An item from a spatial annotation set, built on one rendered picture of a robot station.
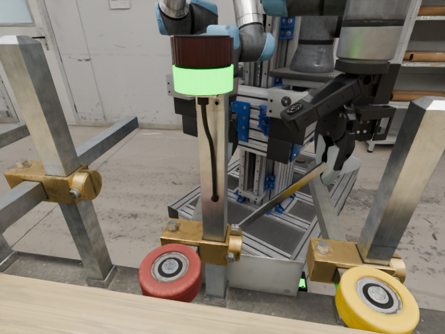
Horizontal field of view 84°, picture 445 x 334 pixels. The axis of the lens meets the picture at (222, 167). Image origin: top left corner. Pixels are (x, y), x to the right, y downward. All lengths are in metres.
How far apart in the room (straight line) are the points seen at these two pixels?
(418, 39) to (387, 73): 2.96
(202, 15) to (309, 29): 0.46
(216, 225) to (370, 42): 0.33
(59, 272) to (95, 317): 0.37
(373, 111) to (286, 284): 0.35
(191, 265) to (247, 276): 0.22
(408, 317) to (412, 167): 0.16
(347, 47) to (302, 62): 0.55
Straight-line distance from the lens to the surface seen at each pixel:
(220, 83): 0.24
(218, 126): 0.31
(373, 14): 0.40
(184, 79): 0.25
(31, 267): 0.74
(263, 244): 1.32
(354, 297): 0.35
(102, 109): 3.67
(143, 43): 3.24
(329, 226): 0.51
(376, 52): 0.41
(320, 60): 0.96
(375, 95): 0.45
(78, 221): 0.51
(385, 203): 0.40
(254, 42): 0.75
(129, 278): 0.62
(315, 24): 0.95
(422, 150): 0.36
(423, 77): 3.53
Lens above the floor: 1.17
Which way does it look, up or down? 29 degrees down
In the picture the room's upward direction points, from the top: straight up
